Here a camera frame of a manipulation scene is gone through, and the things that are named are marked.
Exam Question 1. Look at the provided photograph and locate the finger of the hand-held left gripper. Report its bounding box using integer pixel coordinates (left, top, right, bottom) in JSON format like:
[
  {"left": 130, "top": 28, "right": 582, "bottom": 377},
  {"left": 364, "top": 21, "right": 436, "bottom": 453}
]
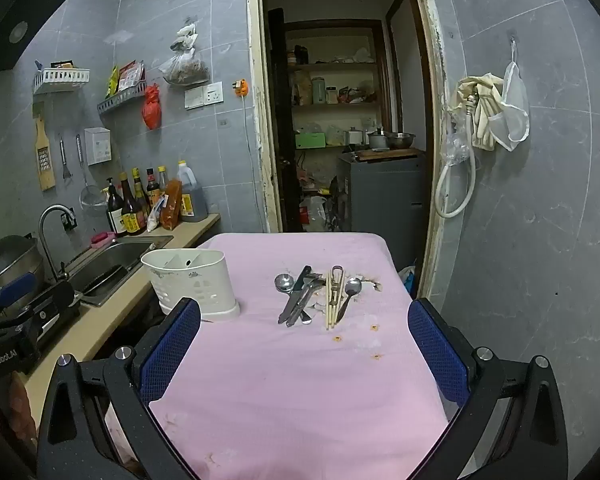
[
  {"left": 0, "top": 272, "right": 37, "bottom": 328},
  {"left": 27, "top": 280, "right": 82, "bottom": 346}
]

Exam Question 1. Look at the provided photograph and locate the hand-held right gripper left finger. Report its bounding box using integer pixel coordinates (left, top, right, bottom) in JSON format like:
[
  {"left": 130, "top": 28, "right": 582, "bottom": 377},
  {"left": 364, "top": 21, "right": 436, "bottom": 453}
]
[{"left": 36, "top": 297, "right": 202, "bottom": 480}]

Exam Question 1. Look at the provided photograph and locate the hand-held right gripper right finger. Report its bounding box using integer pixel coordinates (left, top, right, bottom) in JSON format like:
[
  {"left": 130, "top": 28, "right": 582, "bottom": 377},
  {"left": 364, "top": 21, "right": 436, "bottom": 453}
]
[{"left": 407, "top": 298, "right": 568, "bottom": 480}]

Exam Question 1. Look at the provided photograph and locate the white utensil holder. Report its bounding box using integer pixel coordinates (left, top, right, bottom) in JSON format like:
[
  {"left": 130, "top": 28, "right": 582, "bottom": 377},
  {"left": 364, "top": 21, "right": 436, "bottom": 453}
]
[{"left": 141, "top": 248, "right": 241, "bottom": 323}]

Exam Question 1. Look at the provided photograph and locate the metal spoon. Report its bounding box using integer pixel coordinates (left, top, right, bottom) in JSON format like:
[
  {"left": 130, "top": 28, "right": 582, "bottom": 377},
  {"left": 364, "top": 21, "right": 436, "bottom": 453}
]
[
  {"left": 274, "top": 273, "right": 314, "bottom": 325},
  {"left": 335, "top": 277, "right": 364, "bottom": 322}
]

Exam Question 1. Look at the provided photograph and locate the wooden handle peeler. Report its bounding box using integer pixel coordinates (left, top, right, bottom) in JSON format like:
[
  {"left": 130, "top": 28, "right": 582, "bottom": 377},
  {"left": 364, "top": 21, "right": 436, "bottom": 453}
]
[{"left": 330, "top": 265, "right": 345, "bottom": 307}]

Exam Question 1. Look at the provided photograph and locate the black handle knife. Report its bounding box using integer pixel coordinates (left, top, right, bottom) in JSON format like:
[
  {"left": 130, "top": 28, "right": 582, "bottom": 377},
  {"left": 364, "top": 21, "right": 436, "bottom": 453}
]
[{"left": 278, "top": 265, "right": 313, "bottom": 325}]

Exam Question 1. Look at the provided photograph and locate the person's left hand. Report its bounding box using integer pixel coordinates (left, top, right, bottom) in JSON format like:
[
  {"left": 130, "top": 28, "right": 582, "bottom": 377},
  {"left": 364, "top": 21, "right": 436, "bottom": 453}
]
[{"left": 2, "top": 375, "right": 37, "bottom": 443}]

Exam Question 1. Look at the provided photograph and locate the chrome faucet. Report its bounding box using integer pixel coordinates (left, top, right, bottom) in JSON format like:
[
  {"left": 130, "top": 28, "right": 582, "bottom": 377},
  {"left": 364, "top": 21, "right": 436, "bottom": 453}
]
[{"left": 38, "top": 203, "right": 77, "bottom": 282}]

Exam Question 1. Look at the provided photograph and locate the steel sink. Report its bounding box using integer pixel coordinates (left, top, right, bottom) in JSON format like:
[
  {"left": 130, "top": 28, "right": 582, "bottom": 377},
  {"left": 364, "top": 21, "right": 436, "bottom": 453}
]
[{"left": 61, "top": 234, "right": 175, "bottom": 309}]

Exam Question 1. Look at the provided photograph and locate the dark sauce bottle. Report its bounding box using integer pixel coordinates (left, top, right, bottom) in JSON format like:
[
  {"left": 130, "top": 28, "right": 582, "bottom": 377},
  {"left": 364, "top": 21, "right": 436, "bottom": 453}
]
[{"left": 106, "top": 177, "right": 129, "bottom": 238}]

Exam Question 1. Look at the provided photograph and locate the hanging mesh strainer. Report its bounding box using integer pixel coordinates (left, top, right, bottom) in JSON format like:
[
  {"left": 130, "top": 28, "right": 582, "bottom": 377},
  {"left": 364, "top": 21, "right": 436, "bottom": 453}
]
[{"left": 75, "top": 133, "right": 107, "bottom": 212}]

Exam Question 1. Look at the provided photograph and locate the yellow label sauce bottle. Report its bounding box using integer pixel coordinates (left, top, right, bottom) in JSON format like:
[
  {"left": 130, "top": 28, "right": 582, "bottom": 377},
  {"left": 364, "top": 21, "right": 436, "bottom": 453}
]
[{"left": 119, "top": 172, "right": 143, "bottom": 236}]

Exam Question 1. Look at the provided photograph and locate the pink tablecloth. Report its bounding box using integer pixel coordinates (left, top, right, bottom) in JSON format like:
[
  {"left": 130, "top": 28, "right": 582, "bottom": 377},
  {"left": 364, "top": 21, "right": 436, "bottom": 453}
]
[{"left": 147, "top": 232, "right": 451, "bottom": 480}]

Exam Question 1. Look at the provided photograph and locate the wooden grater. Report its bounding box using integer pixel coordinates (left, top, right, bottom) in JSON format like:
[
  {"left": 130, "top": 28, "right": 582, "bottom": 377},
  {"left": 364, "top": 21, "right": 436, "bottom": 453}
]
[{"left": 33, "top": 114, "right": 57, "bottom": 192}]

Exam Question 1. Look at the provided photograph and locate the white seasoning packet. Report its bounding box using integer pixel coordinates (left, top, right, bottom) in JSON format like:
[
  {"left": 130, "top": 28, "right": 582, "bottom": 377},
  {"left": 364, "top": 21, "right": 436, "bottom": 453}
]
[{"left": 146, "top": 194, "right": 167, "bottom": 234}]

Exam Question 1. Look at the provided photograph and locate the hanging metal peeler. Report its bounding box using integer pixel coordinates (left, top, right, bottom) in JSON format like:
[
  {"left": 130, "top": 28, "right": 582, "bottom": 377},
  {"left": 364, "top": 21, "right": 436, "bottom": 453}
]
[{"left": 58, "top": 134, "right": 74, "bottom": 180}]

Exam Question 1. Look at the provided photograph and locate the orange seasoning packet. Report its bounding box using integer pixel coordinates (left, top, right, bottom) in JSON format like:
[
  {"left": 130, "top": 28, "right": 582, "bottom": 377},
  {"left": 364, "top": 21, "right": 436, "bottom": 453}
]
[{"left": 158, "top": 179, "right": 184, "bottom": 231}]

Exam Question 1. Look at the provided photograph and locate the yellow cap sauce bottle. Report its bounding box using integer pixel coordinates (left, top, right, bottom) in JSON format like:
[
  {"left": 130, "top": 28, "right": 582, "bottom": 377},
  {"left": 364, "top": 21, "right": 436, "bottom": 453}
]
[{"left": 131, "top": 167, "right": 151, "bottom": 216}]

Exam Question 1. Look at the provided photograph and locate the large oil jug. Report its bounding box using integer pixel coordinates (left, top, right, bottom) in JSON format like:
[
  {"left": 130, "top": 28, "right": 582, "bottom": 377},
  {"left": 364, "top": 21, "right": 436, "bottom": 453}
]
[{"left": 175, "top": 160, "right": 210, "bottom": 223}]

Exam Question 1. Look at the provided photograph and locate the red cap sauce bottle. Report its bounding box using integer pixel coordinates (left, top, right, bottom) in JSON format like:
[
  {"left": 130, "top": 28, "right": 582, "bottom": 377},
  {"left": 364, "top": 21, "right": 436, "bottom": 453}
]
[{"left": 145, "top": 168, "right": 162, "bottom": 207}]

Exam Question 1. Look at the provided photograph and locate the grey cabinet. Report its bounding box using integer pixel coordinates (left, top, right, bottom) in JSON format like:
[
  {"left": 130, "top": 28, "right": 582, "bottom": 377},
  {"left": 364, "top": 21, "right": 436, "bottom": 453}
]
[{"left": 337, "top": 152, "right": 427, "bottom": 272}]

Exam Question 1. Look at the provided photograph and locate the white plastic bag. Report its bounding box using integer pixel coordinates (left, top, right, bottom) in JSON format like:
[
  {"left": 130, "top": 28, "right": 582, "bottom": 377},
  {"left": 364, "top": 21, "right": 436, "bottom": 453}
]
[{"left": 299, "top": 195, "right": 329, "bottom": 231}]

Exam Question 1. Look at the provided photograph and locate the wooden cutting board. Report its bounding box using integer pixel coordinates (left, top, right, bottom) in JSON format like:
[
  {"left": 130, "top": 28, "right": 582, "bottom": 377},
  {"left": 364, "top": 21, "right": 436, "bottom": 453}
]
[{"left": 354, "top": 147, "right": 426, "bottom": 162}]

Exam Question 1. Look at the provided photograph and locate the metal bowl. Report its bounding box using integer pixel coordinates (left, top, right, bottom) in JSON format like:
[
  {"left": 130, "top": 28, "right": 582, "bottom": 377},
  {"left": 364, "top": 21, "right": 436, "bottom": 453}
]
[{"left": 383, "top": 132, "right": 417, "bottom": 150}]

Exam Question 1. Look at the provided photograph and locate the red plastic bag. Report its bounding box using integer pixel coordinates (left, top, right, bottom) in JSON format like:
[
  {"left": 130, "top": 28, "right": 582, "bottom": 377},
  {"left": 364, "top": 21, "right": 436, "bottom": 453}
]
[{"left": 141, "top": 84, "right": 162, "bottom": 131}]

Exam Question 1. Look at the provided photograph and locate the red snack packet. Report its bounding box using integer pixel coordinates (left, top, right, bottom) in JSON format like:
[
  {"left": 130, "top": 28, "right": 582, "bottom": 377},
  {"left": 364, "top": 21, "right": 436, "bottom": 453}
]
[{"left": 117, "top": 59, "right": 146, "bottom": 92}]

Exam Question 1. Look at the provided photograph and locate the dark wooden door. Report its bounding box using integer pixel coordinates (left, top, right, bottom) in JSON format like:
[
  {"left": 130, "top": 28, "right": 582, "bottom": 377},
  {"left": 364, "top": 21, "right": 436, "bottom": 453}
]
[{"left": 267, "top": 7, "right": 302, "bottom": 234}]

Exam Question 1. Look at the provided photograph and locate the green box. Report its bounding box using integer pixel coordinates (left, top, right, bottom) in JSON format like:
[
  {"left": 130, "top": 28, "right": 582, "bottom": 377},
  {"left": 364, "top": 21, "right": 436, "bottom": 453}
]
[{"left": 294, "top": 132, "right": 327, "bottom": 150}]

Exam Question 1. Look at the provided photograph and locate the black range hood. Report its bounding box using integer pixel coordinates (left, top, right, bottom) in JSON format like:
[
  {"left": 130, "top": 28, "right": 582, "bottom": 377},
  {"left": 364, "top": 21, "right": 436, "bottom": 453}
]
[{"left": 0, "top": 0, "right": 76, "bottom": 77}]

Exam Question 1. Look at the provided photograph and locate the white mesh bag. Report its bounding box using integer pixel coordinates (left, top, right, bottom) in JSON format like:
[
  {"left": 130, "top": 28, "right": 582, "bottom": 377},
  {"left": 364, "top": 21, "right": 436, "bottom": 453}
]
[{"left": 489, "top": 37, "right": 531, "bottom": 153}]

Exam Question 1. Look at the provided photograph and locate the clear hanging plastic bag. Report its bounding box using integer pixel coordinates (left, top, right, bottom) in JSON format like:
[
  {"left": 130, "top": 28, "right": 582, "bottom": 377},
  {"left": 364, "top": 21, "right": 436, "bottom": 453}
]
[{"left": 158, "top": 24, "right": 211, "bottom": 86}]

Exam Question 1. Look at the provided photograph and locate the wooden storage shelf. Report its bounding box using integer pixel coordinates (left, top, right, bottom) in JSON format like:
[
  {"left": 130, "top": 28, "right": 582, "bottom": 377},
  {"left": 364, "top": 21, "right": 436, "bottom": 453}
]
[{"left": 284, "top": 19, "right": 387, "bottom": 112}]

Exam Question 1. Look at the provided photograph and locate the white wall box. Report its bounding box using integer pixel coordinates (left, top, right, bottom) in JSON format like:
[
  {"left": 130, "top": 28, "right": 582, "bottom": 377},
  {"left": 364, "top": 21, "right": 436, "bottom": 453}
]
[{"left": 83, "top": 126, "right": 112, "bottom": 166}]

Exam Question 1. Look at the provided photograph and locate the white hose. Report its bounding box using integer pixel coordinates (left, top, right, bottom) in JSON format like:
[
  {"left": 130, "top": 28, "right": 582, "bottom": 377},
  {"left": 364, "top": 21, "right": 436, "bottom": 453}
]
[{"left": 433, "top": 95, "right": 478, "bottom": 220}]

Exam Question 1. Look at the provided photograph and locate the white power cable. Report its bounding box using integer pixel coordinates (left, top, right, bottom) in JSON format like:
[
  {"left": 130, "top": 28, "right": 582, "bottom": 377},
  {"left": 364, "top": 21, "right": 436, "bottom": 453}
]
[{"left": 242, "top": 95, "right": 262, "bottom": 217}]

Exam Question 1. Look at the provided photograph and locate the white wall basket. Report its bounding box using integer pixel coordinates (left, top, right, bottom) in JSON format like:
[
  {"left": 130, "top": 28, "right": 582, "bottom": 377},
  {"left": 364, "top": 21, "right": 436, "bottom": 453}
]
[{"left": 33, "top": 66, "right": 91, "bottom": 95}]

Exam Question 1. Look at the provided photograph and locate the grey wall shelf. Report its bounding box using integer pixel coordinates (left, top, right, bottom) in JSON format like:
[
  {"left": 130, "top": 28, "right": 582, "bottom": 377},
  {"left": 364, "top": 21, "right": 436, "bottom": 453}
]
[{"left": 97, "top": 82, "right": 148, "bottom": 115}]

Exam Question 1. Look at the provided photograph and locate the worn door frame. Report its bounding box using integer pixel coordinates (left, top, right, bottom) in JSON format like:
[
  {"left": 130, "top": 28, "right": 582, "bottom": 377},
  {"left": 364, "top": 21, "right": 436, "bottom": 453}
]
[{"left": 244, "top": 0, "right": 449, "bottom": 302}]

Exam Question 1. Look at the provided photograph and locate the white wall socket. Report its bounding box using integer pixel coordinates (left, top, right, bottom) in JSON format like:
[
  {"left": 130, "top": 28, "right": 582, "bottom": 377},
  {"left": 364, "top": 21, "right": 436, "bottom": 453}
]
[{"left": 184, "top": 81, "right": 225, "bottom": 110}]

